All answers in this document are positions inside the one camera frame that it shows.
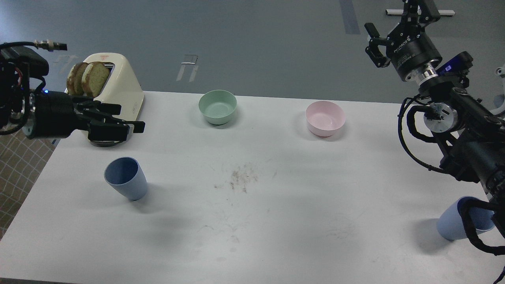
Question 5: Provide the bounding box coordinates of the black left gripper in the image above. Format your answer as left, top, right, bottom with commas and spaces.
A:
24, 92, 146, 142

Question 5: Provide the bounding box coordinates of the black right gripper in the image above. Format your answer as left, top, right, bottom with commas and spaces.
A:
364, 0, 442, 82

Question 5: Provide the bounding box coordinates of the blue cup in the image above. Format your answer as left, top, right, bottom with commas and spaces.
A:
103, 157, 148, 201
436, 196, 495, 241

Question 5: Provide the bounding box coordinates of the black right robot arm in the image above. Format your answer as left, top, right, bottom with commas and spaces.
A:
364, 0, 504, 256

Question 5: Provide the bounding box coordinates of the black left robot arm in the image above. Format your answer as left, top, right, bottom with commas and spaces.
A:
0, 40, 146, 147

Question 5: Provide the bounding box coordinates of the white stand base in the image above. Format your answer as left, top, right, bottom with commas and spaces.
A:
385, 9, 456, 17

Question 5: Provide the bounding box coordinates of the cream white toaster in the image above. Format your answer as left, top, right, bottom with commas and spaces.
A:
65, 53, 145, 148

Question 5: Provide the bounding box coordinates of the right toast slice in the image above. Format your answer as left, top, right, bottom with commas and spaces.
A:
81, 62, 110, 98

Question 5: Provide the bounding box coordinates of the toast slice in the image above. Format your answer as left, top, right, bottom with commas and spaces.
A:
66, 62, 89, 96
81, 62, 110, 98

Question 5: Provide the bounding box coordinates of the left toast slice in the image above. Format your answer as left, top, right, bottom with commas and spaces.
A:
66, 62, 89, 96

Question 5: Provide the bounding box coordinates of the beige checkered cloth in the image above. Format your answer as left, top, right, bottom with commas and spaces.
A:
0, 132, 55, 237

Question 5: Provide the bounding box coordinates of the green bowl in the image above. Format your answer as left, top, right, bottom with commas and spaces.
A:
198, 90, 238, 125

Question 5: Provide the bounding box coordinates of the pink bowl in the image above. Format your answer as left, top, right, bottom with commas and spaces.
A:
305, 101, 346, 137

